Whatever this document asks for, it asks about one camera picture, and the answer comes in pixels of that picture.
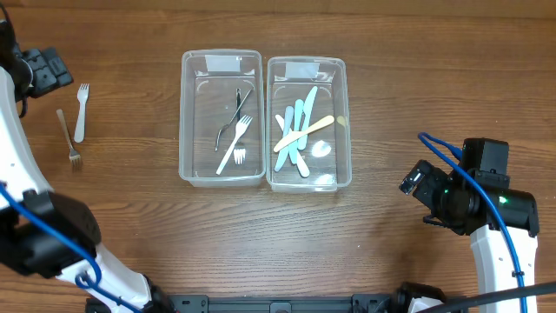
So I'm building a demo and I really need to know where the small silver metal fork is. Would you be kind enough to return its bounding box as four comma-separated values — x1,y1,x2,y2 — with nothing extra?
56,109,83,171

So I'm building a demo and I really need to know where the beige plastic knife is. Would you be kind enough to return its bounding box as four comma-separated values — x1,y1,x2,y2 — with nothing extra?
273,115,335,152

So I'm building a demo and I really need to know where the white plastic knife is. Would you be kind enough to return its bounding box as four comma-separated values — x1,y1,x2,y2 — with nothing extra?
275,115,310,178
275,106,295,172

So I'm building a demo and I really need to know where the light blue plastic knife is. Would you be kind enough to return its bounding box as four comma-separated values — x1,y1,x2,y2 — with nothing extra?
298,86,318,150

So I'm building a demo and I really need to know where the pale blue plastic knife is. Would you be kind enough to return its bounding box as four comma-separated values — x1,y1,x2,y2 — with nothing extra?
289,99,304,164

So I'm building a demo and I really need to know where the black handled metal fork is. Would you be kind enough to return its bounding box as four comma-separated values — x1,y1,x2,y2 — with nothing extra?
233,89,246,165

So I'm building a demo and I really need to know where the thin white plastic fork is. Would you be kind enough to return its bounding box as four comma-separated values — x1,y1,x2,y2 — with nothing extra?
216,116,253,176

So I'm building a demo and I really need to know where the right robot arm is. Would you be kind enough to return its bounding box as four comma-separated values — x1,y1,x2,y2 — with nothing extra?
400,132,539,294

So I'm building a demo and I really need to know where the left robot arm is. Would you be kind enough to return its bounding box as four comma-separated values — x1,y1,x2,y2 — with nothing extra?
1,10,176,312

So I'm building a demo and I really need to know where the right clear plastic container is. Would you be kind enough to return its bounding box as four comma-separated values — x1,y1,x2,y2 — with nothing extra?
266,56,353,193

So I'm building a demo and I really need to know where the clear plastic container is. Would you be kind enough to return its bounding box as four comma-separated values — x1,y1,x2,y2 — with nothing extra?
179,49,267,188
266,56,353,193

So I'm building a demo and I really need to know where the left clear plastic container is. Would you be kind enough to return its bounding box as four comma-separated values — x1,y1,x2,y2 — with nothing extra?
179,49,267,188

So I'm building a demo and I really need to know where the left blue cable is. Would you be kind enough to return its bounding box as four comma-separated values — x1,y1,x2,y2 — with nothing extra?
0,182,144,313

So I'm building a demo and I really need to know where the black cable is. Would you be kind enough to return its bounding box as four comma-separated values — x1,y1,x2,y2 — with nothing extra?
416,282,556,313

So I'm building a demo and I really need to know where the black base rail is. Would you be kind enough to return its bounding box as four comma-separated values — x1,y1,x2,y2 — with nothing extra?
169,294,417,313

